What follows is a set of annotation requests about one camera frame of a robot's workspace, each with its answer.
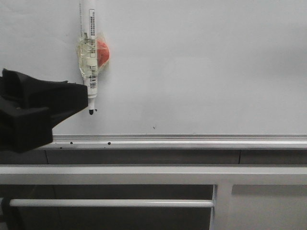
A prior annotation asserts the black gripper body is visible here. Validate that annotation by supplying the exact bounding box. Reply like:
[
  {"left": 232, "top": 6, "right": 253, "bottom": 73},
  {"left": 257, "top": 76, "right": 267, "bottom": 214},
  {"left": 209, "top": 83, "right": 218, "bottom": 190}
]
[{"left": 0, "top": 68, "right": 70, "bottom": 153}]

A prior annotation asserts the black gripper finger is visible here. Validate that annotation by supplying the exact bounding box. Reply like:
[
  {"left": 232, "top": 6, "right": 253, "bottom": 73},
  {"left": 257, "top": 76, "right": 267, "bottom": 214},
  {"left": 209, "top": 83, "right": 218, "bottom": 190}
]
[{"left": 18, "top": 82, "right": 88, "bottom": 125}]

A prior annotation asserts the white whiteboard marker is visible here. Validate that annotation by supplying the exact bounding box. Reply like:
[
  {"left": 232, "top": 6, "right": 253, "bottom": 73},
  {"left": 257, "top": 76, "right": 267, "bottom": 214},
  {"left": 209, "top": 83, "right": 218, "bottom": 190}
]
[{"left": 80, "top": 0, "right": 98, "bottom": 115}]

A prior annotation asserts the red round magnet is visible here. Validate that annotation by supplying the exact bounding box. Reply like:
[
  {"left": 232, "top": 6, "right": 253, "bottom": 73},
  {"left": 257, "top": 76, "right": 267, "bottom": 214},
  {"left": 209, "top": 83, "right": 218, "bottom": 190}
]
[{"left": 97, "top": 39, "right": 110, "bottom": 68}]

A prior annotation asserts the white horizontal stand rod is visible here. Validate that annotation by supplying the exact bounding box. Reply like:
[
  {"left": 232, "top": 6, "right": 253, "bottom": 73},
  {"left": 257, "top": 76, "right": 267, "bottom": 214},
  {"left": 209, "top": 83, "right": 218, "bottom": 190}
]
[{"left": 9, "top": 199, "right": 214, "bottom": 208}]

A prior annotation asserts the white whiteboard with aluminium frame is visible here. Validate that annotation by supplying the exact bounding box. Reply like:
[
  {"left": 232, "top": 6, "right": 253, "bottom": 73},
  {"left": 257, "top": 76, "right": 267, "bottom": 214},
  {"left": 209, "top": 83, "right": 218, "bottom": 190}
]
[{"left": 0, "top": 0, "right": 307, "bottom": 150}]

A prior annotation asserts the white whiteboard stand frame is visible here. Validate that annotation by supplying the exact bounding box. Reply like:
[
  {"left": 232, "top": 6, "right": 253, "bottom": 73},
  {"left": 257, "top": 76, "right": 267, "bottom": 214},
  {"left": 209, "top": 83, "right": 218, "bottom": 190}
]
[{"left": 0, "top": 165, "right": 307, "bottom": 230}]

